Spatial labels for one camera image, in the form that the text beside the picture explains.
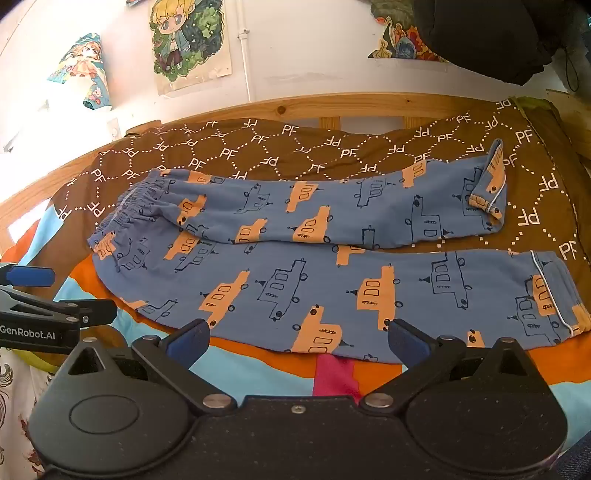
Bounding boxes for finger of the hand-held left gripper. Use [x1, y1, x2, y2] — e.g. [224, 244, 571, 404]
[46, 298, 119, 329]
[0, 262, 55, 288]

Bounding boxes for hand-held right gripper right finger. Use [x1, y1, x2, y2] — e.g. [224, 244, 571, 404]
[358, 318, 539, 416]

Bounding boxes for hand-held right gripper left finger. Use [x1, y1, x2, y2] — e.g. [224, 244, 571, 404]
[58, 318, 238, 416]

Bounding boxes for blue pants with orange print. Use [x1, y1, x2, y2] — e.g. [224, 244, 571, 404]
[87, 138, 591, 363]

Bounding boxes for orange and blue striped blanket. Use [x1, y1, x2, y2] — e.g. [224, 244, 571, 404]
[0, 217, 591, 455]

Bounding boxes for white floral cloth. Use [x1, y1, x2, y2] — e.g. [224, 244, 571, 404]
[0, 345, 58, 480]

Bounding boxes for dark blue cloth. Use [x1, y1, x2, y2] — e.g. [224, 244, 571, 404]
[554, 440, 591, 480]

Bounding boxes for brown patterned blanket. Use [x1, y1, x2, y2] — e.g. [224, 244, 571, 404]
[45, 98, 591, 298]

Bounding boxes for yellow-green pillow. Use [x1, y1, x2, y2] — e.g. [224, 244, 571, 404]
[509, 95, 566, 123]

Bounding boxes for black hanging garment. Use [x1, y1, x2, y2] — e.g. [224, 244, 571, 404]
[414, 0, 591, 93]

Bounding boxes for small cartoon blue wall poster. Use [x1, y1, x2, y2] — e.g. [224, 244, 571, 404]
[46, 33, 113, 112]

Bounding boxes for wooden bed frame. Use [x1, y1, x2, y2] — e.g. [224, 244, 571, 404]
[0, 91, 591, 256]

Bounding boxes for cartoon figure green wall poster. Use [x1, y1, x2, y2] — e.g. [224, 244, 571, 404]
[149, 0, 233, 96]

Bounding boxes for white wall pipe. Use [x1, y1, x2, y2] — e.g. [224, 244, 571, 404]
[236, 0, 256, 103]

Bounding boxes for orange and yellow wall poster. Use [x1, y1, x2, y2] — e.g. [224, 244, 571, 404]
[368, 0, 450, 64]

